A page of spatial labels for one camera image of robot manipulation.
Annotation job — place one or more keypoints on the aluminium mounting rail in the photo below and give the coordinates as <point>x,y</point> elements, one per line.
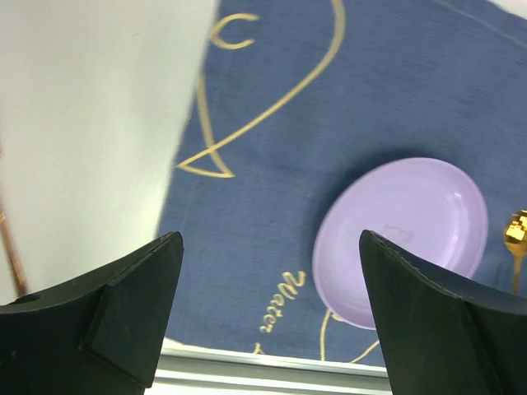
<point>196,370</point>

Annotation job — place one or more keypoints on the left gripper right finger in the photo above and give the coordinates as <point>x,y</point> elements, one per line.
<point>440,332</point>

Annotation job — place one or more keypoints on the blue embroidered cloth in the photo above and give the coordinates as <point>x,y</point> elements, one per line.
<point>296,101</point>

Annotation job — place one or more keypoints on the purple plastic plate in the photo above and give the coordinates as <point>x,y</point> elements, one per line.
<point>427,206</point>

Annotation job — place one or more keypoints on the gold spoon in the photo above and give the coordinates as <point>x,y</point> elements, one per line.
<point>515,241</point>

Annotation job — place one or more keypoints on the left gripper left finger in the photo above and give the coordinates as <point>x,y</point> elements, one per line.
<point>99,333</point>

